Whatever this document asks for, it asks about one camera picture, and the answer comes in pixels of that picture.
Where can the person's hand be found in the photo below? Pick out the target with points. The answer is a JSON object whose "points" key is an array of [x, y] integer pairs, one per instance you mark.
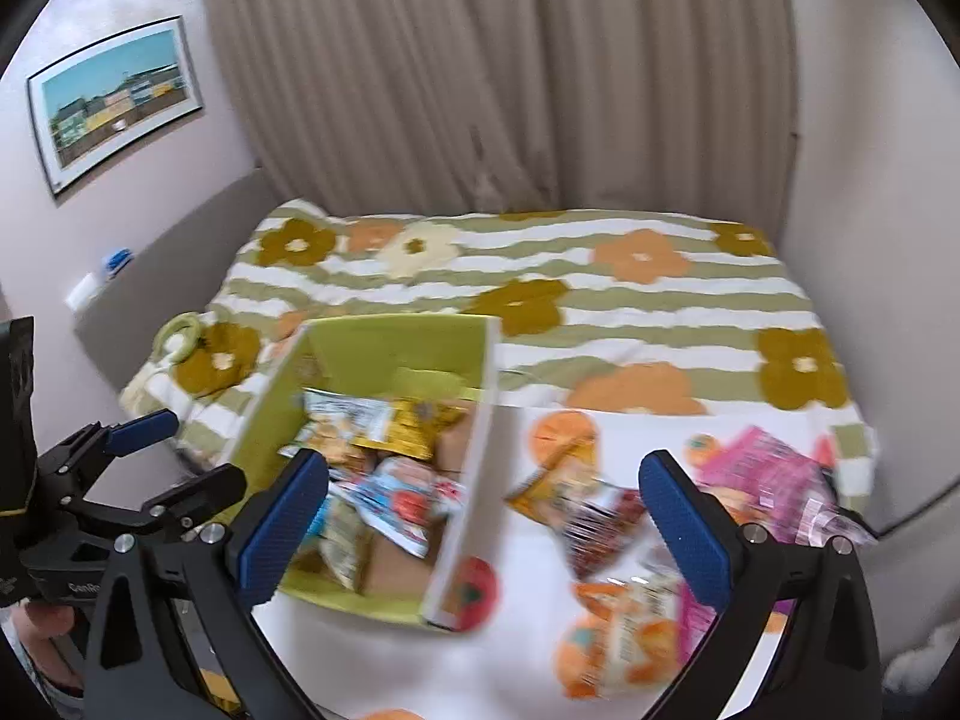
{"points": [[38, 625]]}

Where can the framed landscape picture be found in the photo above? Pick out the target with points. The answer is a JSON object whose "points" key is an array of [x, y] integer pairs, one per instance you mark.
{"points": [[101, 99]]}

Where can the beige curtain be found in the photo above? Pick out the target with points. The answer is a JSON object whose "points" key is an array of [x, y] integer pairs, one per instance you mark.
{"points": [[448, 106]]}

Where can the light blue noodle snack bag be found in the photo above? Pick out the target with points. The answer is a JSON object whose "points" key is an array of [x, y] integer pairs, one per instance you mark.
{"points": [[402, 499]]}

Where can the grey headboard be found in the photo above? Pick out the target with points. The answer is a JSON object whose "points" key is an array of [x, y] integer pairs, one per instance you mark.
{"points": [[179, 272]]}

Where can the small orange white snack bag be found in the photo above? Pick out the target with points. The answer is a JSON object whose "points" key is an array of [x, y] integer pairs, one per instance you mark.
{"points": [[336, 424]]}

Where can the white fruit print tablecloth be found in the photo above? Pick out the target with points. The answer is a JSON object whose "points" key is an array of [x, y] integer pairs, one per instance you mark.
{"points": [[504, 669]]}

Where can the red black chips bag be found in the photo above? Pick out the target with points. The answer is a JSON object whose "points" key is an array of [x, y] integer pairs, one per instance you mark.
{"points": [[593, 520]]}

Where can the yellow gold snack bag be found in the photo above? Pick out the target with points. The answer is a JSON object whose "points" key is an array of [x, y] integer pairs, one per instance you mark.
{"points": [[413, 428]]}

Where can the blue cream cartoon snack bag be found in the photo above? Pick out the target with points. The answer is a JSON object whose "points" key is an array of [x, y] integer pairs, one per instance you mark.
{"points": [[338, 542]]}

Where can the green cardboard box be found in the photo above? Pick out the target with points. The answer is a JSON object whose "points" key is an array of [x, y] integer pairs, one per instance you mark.
{"points": [[422, 357]]}

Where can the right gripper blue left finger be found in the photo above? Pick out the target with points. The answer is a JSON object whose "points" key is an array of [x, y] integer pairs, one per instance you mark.
{"points": [[269, 528]]}

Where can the pink snack bag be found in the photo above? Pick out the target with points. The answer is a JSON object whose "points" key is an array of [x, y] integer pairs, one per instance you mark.
{"points": [[758, 478]]}

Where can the orange cream snack bag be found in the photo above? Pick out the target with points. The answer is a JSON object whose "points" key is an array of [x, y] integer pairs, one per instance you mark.
{"points": [[634, 635]]}

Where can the green striped floral blanket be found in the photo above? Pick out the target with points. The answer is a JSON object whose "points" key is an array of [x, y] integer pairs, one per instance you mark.
{"points": [[623, 311]]}

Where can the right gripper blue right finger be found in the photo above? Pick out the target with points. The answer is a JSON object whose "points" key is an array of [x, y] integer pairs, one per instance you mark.
{"points": [[696, 529]]}

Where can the blue white bottle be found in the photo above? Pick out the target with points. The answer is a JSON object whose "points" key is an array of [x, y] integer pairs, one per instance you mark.
{"points": [[84, 291]]}

